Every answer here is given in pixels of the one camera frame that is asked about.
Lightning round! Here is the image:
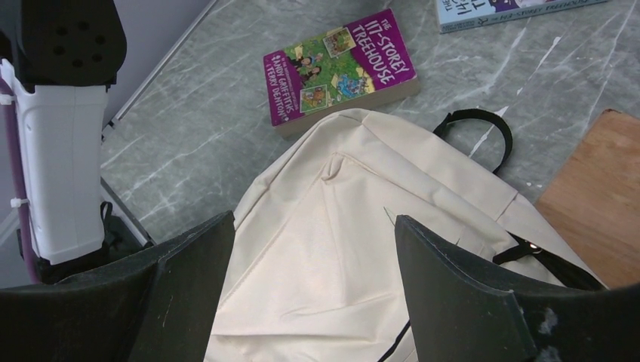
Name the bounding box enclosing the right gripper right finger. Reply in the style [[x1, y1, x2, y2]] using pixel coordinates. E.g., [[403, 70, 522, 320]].
[[395, 215, 639, 361]]

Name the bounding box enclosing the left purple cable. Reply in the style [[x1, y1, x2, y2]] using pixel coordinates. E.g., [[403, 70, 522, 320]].
[[0, 75, 44, 285]]

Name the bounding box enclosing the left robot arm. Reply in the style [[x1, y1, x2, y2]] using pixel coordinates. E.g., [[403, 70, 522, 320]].
[[1, 1, 128, 284]]

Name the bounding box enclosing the wooden board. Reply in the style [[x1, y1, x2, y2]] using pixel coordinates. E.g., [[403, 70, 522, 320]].
[[535, 109, 639, 288]]

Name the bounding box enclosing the light blue book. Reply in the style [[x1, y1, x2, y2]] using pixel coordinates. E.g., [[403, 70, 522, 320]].
[[434, 0, 605, 34]]

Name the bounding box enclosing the purple treehouse book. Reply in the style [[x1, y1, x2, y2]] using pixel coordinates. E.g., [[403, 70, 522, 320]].
[[263, 8, 420, 137]]

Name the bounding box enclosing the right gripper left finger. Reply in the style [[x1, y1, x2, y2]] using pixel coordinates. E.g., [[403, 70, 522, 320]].
[[1, 211, 235, 361]]

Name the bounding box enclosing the beige canvas backpack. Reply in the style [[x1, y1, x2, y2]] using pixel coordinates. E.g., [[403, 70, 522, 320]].
[[205, 109, 602, 361]]

